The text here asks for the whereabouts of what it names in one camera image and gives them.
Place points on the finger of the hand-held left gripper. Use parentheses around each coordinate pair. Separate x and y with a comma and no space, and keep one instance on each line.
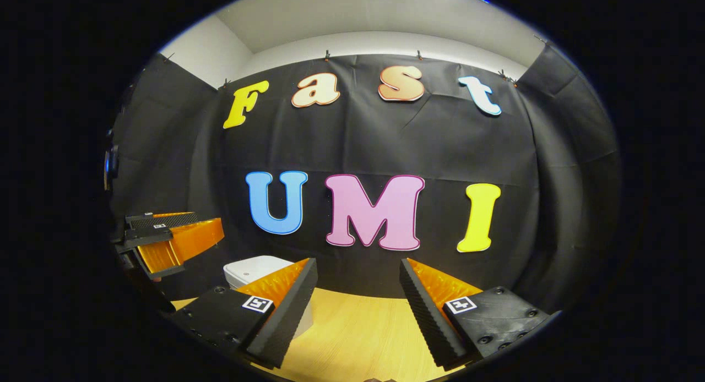
(165,219)
(187,244)

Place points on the black backdrop cloth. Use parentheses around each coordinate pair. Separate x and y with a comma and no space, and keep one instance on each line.
(385,145)

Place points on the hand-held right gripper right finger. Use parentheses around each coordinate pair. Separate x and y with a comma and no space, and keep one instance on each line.
(427,321)

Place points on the white desktop garbage bin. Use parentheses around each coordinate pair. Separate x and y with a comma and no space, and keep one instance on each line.
(253,269)

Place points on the wooden desktop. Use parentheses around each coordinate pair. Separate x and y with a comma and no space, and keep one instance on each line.
(363,338)

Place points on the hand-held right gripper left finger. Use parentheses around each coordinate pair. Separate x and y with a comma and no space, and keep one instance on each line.
(289,316)

